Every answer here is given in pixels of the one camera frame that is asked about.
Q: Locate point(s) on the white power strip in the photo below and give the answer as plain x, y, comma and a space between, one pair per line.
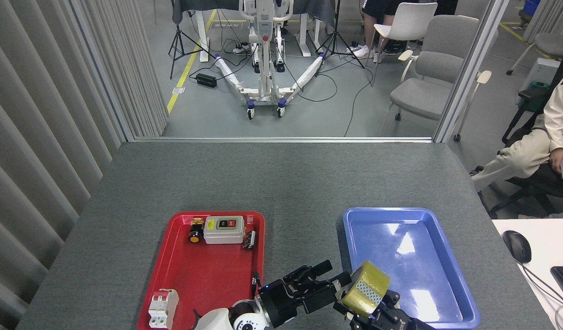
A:
240, 49

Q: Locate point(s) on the grey chair with thin legs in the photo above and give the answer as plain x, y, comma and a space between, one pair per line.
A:
556, 45

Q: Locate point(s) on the yellow tape roll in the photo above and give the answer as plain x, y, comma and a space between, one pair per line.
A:
373, 277

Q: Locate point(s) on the grey pleated curtain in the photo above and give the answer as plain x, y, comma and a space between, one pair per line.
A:
34, 114
547, 16

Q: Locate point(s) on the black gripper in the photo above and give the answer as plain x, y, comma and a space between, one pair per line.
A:
283, 302
398, 323

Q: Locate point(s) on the small white floor plate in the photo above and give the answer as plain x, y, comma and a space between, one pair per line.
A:
178, 90

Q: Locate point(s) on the seated person in white shoes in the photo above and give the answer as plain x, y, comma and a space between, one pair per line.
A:
375, 7

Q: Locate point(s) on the white side table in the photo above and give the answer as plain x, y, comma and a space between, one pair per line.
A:
544, 238

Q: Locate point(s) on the white cabinet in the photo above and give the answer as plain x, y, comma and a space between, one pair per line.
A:
540, 68

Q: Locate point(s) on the black power adapter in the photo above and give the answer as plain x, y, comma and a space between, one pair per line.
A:
206, 80

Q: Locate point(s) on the white plastic chair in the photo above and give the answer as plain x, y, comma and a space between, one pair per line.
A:
412, 20

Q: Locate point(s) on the red plastic tray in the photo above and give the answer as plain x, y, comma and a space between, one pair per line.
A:
208, 275

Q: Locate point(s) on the black computer mouse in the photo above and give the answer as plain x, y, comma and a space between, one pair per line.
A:
517, 246

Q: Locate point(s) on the seated person with phone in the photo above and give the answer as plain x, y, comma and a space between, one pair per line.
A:
524, 158

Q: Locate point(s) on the silver frame rail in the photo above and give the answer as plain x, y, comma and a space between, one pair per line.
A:
286, 139

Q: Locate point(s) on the silver frame post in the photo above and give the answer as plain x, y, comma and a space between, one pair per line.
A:
469, 78

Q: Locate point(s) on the small black terminal component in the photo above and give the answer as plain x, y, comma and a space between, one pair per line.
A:
249, 240

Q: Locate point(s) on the green box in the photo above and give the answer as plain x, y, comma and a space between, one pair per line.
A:
535, 104

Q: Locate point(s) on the black office chair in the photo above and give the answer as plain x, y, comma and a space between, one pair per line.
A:
538, 183

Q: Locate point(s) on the blue plastic tray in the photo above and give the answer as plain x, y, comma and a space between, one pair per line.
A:
414, 256

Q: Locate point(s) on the white stand on wheels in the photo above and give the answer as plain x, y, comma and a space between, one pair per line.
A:
263, 68

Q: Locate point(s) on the black yellow push button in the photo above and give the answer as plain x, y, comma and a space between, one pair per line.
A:
195, 236

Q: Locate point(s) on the black tripod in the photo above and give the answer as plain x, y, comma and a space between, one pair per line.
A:
337, 27
177, 36

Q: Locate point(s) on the grey push button switch box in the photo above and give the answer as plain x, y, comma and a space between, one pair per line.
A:
224, 233

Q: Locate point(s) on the grey armchair with pale armrests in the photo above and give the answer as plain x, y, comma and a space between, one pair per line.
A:
423, 96

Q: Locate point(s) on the white circuit breaker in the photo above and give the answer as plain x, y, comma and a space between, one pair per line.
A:
164, 309

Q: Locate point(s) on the person's right hand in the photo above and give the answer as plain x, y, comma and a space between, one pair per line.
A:
560, 158

